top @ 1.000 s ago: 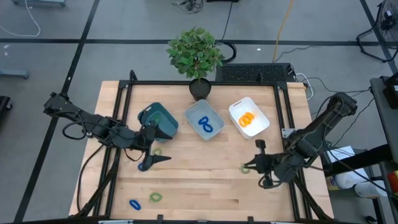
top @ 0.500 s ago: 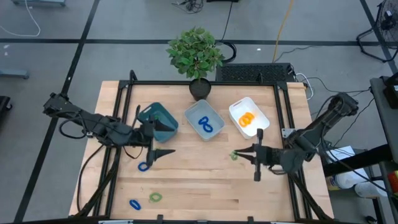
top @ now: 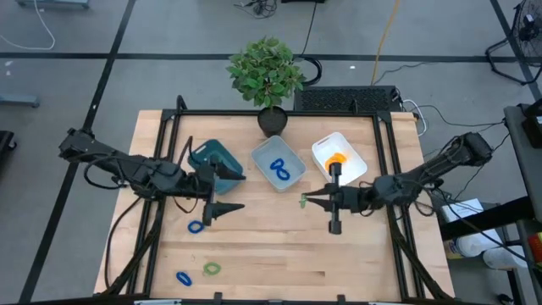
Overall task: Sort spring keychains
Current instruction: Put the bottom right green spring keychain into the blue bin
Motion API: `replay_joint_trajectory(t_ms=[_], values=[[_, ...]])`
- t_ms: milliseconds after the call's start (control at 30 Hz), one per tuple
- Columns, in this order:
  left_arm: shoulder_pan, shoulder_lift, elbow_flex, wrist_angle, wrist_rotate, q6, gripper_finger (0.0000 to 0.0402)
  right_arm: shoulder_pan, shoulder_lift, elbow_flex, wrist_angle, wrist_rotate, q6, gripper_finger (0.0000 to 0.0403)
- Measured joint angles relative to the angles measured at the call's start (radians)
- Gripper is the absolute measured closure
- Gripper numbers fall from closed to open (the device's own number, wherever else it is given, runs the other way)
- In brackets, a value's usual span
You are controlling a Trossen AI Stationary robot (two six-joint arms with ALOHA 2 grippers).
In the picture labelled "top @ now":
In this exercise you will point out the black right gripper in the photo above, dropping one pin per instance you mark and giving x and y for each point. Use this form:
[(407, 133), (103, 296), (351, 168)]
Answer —
[(351, 199)]

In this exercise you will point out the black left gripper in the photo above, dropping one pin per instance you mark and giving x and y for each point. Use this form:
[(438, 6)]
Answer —
[(207, 190)]

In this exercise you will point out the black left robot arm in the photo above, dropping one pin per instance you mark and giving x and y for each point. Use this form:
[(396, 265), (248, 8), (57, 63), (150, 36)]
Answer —
[(139, 171)]

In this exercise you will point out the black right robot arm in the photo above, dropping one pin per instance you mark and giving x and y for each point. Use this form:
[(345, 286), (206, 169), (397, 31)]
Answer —
[(440, 167)]

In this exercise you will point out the teal plastic bin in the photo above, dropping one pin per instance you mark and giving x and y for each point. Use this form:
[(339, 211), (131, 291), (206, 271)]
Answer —
[(203, 152)]

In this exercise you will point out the white plastic bin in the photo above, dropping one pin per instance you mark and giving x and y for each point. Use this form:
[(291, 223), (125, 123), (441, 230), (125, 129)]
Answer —
[(355, 167)]

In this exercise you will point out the grey plastic bin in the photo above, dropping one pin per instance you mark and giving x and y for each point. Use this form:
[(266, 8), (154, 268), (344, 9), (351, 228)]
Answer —
[(264, 154)]

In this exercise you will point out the black plant pot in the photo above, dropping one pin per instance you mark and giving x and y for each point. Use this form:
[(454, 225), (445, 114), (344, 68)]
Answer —
[(272, 123)]

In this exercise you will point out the green leafy plant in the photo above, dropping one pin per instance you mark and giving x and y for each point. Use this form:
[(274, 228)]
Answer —
[(264, 72)]

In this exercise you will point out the white paper box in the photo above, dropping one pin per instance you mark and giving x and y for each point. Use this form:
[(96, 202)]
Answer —
[(463, 209)]

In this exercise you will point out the white paper towel roll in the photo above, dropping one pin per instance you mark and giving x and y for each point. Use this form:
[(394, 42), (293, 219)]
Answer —
[(478, 245)]

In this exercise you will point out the dark side table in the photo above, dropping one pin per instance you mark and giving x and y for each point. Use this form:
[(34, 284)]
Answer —
[(518, 152)]

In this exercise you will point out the black device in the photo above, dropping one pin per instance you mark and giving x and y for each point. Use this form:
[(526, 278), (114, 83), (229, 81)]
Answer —
[(534, 127)]

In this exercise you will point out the black floor object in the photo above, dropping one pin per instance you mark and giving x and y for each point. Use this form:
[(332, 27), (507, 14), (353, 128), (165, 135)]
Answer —
[(6, 142)]

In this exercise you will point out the grey floor bar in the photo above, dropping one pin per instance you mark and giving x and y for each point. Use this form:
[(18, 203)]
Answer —
[(53, 3), (19, 100)]

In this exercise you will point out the black floor fan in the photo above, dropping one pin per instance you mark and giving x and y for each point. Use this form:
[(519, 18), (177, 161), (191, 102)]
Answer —
[(529, 21)]

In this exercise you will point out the black metal rig frame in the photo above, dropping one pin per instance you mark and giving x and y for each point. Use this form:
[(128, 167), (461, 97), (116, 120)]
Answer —
[(275, 113)]

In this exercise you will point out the black shelf rail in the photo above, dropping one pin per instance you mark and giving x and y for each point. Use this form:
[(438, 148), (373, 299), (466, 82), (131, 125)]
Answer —
[(487, 219)]

